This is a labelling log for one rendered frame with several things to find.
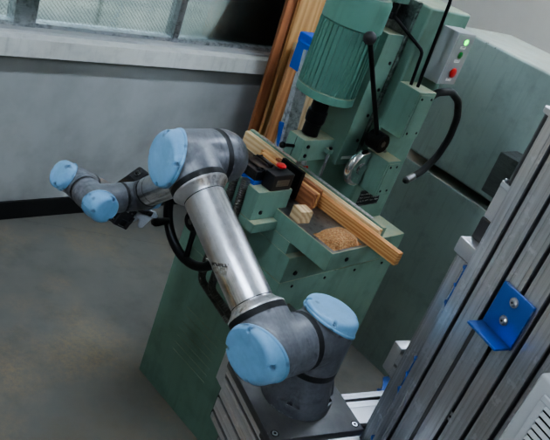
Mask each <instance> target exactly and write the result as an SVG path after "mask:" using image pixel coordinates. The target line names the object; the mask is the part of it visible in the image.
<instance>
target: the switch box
mask: <svg viewBox="0 0 550 440"><path fill-rule="evenodd" d="M476 36H477V35H476V34H474V33H472V32H470V31H467V30H466V29H463V28H460V27H455V26H449V25H445V26H444V27H443V29H442V31H441V34H440V36H439V38H438V40H437V43H436V46H435V48H434V51H433V52H432V55H431V58H430V62H429V63H428V66H427V69H426V71H425V74H424V75H423V76H424V77H425V78H427V79H429V80H431V81H433V82H435V83H436V84H449V85H454V83H455V81H456V79H457V76H458V74H459V72H460V70H461V68H462V66H463V64H464V61H465V59H466V57H467V55H468V53H469V51H470V49H471V46H472V44H473V42H474V40H475V38H476ZM466 39H468V40H469V43H468V45H464V41H465V40H466ZM461 46H465V47H466V48H465V50H462V49H460V47H461ZM460 52H463V57H462V58H460V59H457V55H458V54H459V53H460ZM455 59H456V60H460V61H459V63H454V60H455ZM454 68H456V69H457V74H456V75H455V77H453V78H451V80H450V81H446V78H449V77H450V76H449V75H450V71H451V70H452V69H454Z"/></svg>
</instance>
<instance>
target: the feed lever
mask: <svg viewBox="0 0 550 440"><path fill-rule="evenodd" d="M376 39H377V36H376V34H375V33H374V32H373V31H367V32H366V33H365V34H364V36H363V41H364V43H365V44H366V45H368V60H369V71H370V83H371V94H372V106H373V118H374V129H372V130H371V131H369V132H368V134H367V136H366V139H365V144H366V146H368V147H369V148H371V149H373V150H374V151H375V152H376V153H381V152H383V153H386V152H387V147H388V145H389V141H390V139H389V136H388V135H387V134H385V133H383V132H382V131H381V130H379V122H378V109H377V97H376V83H375V59H374V47H373V44H374V43H375V41H376Z"/></svg>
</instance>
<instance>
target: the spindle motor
mask: <svg viewBox="0 0 550 440"><path fill-rule="evenodd" d="M392 8H393V5H392V1H391V0H326V2H325V5H324V8H323V11H322V13H321V15H320V20H319V22H318V24H317V27H316V30H315V33H314V34H313V39H312V42H311V44H310V46H309V49H308V52H307V55H306V58H305V61H304V64H303V65H302V68H301V71H300V74H299V77H298V80H297V83H296V87H297V88H298V89H299V90H300V91H301V92H302V93H303V94H305V95H307V96H308V97H310V98H312V99H314V100H317V101H318V102H321V103H323V104H326V105H329V106H333V107H342V108H349V107H352V106H353V104H354V101H355V98H356V96H357V93H358V92H359V89H360V87H361V83H362V81H363V79H364V76H365V74H366V72H367V69H368V66H369V60H368V45H366V44H365V43H364V41H363V36H364V34H365V33H366V32H367V31H373V32H374V33H375V34H376V36H377V39H376V41H375V43H374V44H373V47H374V52H375V48H376V46H377V44H378V42H379V40H380V37H381V34H382V32H383V29H384V27H385V25H386V23H387V21H388V17H389V14H390V12H391V10H392Z"/></svg>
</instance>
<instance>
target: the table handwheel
mask: <svg viewBox="0 0 550 440"><path fill-rule="evenodd" d="M173 208H174V199H170V200H168V201H166V202H164V206H163V217H169V218H170V223H167V224H164V228H165V232H166V236H167V239H168V242H169V245H170V247H171V249H172V251H173V252H174V254H175V255H176V256H177V258H178V259H179V260H180V261H181V262H182V263H183V264H184V265H186V266H187V267H188V268H189V269H191V270H194V271H197V272H208V271H211V270H212V268H211V265H210V262H209V260H208V261H205V262H199V261H196V260H194V259H193V258H191V257H190V256H189V255H190V252H191V249H192V245H193V243H194V240H195V237H196V230H195V228H194V226H193V223H192V222H191V220H190V217H189V214H188V212H187V213H186V216H185V218H184V222H185V225H186V227H187V229H188V230H189V231H190V234H189V240H188V243H187V246H186V249H185V251H184V250H183V248H182V247H181V245H180V243H179V241H178V239H177V236H176V234H175V227H174V221H173Z"/></svg>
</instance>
